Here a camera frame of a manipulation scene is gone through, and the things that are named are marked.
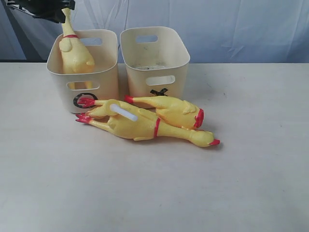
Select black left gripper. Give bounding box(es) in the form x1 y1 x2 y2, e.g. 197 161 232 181
7 0 75 23

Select chicken head with white squeaker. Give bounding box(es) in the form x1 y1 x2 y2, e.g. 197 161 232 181
87 99 138 121

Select cream bin marked circle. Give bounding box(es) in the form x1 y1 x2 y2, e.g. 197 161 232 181
46 29 119 113

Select cream bin marked cross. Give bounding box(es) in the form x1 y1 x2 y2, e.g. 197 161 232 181
120 26 190 98

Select headless yellow rubber chicken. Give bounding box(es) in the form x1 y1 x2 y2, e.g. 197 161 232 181
125 95 204 130

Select blue backdrop curtain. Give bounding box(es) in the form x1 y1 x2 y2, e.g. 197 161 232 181
0 0 309 64

